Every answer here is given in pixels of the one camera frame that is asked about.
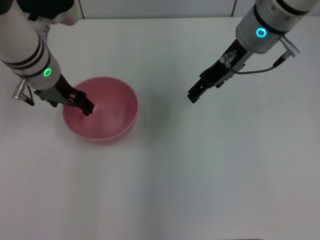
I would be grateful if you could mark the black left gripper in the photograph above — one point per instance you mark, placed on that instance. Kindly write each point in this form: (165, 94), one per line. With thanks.
(62, 96)

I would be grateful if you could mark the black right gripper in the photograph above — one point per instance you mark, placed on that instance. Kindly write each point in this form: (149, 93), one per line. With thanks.
(217, 72)

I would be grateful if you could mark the pink plastic bowl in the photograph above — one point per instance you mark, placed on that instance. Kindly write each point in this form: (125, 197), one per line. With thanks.
(112, 120)

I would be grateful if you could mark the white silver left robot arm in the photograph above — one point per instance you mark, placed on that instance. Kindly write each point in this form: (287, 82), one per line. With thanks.
(22, 42)

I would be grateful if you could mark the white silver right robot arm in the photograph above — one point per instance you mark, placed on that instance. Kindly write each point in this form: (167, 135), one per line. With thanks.
(265, 17)

